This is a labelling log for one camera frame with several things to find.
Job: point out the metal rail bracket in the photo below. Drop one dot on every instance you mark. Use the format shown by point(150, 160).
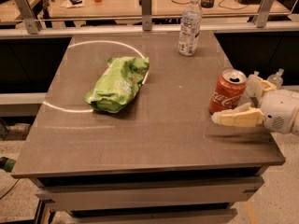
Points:
point(260, 20)
point(146, 15)
point(32, 24)

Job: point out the red coke can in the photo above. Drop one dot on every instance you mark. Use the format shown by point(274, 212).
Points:
point(229, 88)

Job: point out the metal rail bracket middle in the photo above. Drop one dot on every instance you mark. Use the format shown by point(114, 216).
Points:
point(146, 15)

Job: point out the metal rail bracket left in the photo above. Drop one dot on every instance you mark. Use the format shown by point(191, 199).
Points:
point(32, 24)

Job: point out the clear plastic water bottle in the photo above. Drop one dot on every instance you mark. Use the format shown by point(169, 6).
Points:
point(190, 28)

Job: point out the metal rail bracket right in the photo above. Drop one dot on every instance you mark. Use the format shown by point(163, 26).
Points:
point(260, 20)

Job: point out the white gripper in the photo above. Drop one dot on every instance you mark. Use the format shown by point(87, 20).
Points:
point(277, 109)

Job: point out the grey cabinet drawer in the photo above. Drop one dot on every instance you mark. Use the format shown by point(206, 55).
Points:
point(150, 194)

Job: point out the green chip bag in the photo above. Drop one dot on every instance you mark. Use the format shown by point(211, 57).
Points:
point(119, 84)

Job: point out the black mesh pen holder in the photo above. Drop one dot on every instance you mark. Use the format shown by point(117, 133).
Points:
point(207, 3)

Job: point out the small clear bottle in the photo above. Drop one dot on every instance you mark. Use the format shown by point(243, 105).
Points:
point(276, 78)

